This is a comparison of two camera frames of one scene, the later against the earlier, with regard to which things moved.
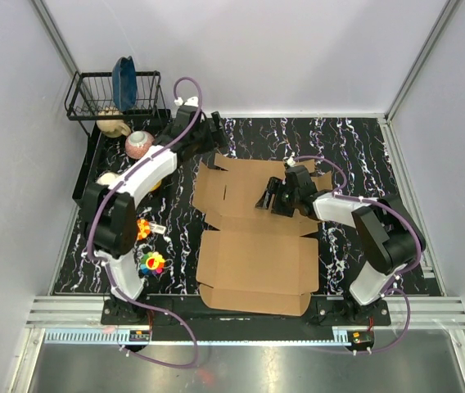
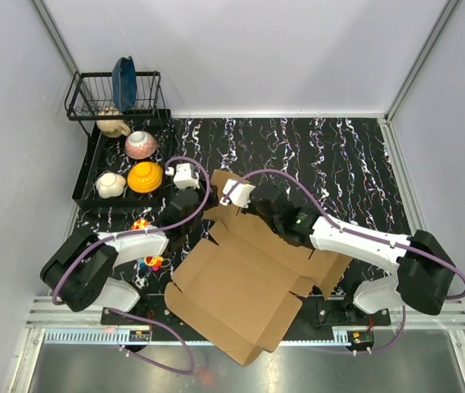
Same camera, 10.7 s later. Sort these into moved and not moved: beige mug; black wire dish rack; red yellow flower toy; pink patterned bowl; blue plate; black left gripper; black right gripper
Moved: black right gripper; black left gripper
Not moved: black wire dish rack; pink patterned bowl; beige mug; blue plate; red yellow flower toy
